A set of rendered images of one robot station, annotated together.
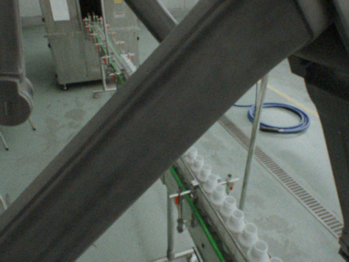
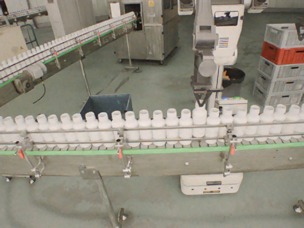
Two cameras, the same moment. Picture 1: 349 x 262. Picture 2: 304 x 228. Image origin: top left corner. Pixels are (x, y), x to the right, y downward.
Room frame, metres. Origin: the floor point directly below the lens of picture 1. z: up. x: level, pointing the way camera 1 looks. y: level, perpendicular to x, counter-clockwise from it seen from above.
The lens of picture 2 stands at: (0.36, -1.00, 1.62)
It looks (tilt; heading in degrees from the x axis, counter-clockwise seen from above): 34 degrees down; 114
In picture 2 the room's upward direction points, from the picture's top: 5 degrees counter-clockwise
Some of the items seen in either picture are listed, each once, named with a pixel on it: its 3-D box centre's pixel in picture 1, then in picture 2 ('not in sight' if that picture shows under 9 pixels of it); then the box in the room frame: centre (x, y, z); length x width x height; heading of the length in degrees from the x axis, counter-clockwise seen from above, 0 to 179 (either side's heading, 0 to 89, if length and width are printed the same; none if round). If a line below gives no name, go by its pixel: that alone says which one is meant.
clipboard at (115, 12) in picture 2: not in sight; (115, 10); (-2.08, 2.97, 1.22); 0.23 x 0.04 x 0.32; 2
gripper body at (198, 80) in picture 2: not in sight; (201, 75); (0.26, -0.31, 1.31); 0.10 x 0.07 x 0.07; 110
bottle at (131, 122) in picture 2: not in sight; (132, 128); (0.00, -0.42, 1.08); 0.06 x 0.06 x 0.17
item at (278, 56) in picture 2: not in sight; (289, 51); (1.13, 2.06, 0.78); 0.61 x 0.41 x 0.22; 27
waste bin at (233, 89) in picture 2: not in sight; (223, 95); (0.33, 1.38, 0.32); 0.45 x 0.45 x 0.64
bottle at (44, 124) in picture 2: not in sight; (47, 131); (-0.38, -0.56, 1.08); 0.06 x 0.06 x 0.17
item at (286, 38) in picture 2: not in sight; (292, 35); (1.13, 2.06, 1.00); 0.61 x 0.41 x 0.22; 27
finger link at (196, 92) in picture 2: not in sight; (201, 94); (0.27, -0.33, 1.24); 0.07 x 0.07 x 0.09; 20
